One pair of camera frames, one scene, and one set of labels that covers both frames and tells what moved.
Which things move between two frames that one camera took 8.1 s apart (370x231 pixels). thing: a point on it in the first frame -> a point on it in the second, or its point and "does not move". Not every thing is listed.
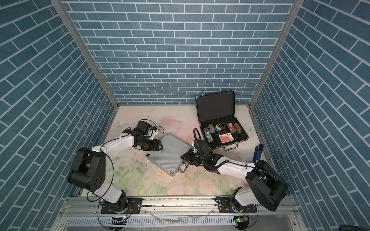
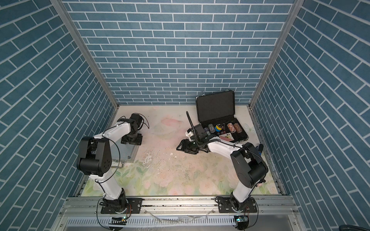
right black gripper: x=189 y=157 -> x=186 y=146
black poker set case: x=219 y=126 does not move
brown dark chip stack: x=238 y=129 does not move
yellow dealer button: x=217 y=128 does not move
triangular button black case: x=222 y=125 does not move
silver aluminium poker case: x=168 y=158 -> x=123 y=152
